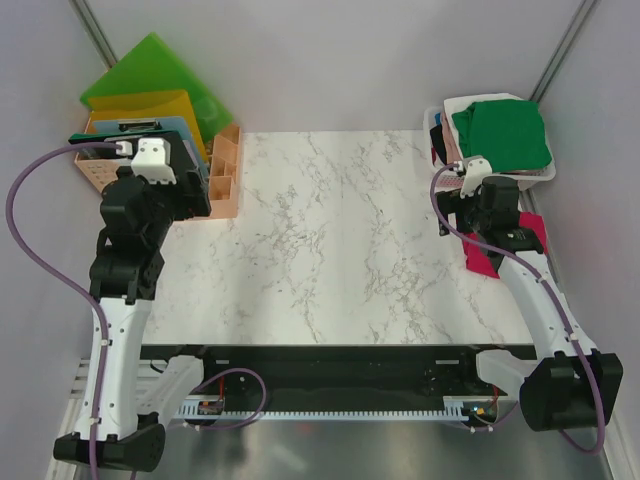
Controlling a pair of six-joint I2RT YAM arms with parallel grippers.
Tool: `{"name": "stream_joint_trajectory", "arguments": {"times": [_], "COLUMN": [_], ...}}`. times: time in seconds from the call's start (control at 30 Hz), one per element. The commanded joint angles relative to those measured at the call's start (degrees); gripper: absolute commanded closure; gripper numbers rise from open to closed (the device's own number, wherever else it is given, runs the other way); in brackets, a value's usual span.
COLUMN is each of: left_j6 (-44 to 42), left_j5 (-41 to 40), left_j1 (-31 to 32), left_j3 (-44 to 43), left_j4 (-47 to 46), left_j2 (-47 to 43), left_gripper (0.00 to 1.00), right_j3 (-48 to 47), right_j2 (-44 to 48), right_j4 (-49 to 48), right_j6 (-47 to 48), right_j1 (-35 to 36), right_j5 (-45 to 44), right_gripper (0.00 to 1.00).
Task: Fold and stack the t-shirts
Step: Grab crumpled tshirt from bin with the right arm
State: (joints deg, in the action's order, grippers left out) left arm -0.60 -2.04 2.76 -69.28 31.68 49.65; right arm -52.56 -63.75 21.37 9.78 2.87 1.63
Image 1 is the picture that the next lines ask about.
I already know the yellow plastic folder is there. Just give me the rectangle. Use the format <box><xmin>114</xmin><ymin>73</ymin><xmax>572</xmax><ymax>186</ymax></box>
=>
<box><xmin>88</xmin><ymin>90</ymin><xmax>206</xmax><ymax>160</ymax></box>

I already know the red t shirt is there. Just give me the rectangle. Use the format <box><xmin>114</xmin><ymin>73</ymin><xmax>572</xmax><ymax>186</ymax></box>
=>
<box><xmin>462</xmin><ymin>212</ymin><xmax>548</xmax><ymax>279</ymax></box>

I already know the white t shirt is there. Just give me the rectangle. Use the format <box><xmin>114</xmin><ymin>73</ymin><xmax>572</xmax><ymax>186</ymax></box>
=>
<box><xmin>443</xmin><ymin>93</ymin><xmax>520</xmax><ymax>127</ymax></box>

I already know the black binder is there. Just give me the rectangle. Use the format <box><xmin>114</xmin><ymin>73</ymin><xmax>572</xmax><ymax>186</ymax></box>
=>
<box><xmin>68</xmin><ymin>130</ymin><xmax>204</xmax><ymax>167</ymax></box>

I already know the green plastic folder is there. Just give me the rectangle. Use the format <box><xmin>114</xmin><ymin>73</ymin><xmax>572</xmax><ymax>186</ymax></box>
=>
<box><xmin>80</xmin><ymin>32</ymin><xmax>233</xmax><ymax>140</ymax></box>

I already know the white laundry basket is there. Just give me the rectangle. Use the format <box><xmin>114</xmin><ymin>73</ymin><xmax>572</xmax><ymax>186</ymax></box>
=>
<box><xmin>423</xmin><ymin>105</ymin><xmax>556</xmax><ymax>191</ymax></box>

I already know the peach file organizer basket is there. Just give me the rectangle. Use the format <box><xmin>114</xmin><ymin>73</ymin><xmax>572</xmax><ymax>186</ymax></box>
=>
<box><xmin>74</xmin><ymin>123</ymin><xmax>243</xmax><ymax>219</ymax></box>

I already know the white cable duct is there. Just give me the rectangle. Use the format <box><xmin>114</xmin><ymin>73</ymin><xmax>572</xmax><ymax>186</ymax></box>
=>
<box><xmin>174</xmin><ymin>398</ymin><xmax>469</xmax><ymax>422</ymax></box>

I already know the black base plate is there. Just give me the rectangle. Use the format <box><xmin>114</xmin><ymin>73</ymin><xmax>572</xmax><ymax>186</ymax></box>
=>
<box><xmin>141</xmin><ymin>344</ymin><xmax>535</xmax><ymax>396</ymax></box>

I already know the black t shirt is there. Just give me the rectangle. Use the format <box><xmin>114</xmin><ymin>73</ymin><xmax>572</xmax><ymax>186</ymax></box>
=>
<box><xmin>429</xmin><ymin>124</ymin><xmax>447</xmax><ymax>164</ymax></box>

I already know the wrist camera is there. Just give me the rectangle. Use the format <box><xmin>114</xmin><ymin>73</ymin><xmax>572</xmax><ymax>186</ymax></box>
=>
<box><xmin>116</xmin><ymin>137</ymin><xmax>177</xmax><ymax>185</ymax></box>
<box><xmin>454</xmin><ymin>156</ymin><xmax>493</xmax><ymax>198</ymax></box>

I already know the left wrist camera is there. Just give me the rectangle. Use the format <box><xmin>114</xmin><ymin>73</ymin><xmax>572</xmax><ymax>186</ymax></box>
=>
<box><xmin>116</xmin><ymin>137</ymin><xmax>177</xmax><ymax>185</ymax></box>

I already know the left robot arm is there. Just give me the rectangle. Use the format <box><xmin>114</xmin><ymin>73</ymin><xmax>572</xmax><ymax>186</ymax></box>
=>
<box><xmin>54</xmin><ymin>130</ymin><xmax>220</xmax><ymax>473</ymax></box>

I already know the pink t shirt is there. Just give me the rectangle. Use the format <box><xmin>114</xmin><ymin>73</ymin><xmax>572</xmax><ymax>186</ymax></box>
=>
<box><xmin>441</xmin><ymin>117</ymin><xmax>462</xmax><ymax>164</ymax></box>

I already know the green t shirt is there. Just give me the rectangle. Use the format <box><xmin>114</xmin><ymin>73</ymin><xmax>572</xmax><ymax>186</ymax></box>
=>
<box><xmin>451</xmin><ymin>99</ymin><xmax>552</xmax><ymax>173</ymax></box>

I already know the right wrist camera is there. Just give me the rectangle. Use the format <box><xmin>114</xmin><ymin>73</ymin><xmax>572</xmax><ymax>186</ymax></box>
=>
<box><xmin>454</xmin><ymin>156</ymin><xmax>493</xmax><ymax>198</ymax></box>

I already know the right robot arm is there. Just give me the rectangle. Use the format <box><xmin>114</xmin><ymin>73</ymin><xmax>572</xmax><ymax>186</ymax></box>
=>
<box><xmin>430</xmin><ymin>176</ymin><xmax>623</xmax><ymax>431</ymax></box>

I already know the blue clipboard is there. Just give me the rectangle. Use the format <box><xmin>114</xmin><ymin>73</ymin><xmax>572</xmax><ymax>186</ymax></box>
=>
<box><xmin>93</xmin><ymin>116</ymin><xmax>205</xmax><ymax>168</ymax></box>

